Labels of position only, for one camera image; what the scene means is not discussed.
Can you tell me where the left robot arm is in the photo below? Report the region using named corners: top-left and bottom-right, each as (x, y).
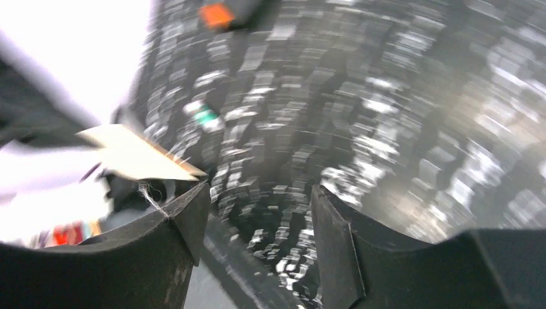
top-left (1, 32), bottom-right (100, 151)

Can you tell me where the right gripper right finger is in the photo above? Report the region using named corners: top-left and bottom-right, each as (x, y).
top-left (310, 185), bottom-right (545, 308)

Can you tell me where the white green glue stick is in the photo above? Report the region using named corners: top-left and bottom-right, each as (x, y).
top-left (183, 100), bottom-right (225, 133)

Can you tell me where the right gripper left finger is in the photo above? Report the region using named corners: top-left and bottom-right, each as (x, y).
top-left (1, 182), bottom-right (211, 308)

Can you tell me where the cream letter paper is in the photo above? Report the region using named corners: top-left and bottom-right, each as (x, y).
top-left (76, 124), bottom-right (206, 181)

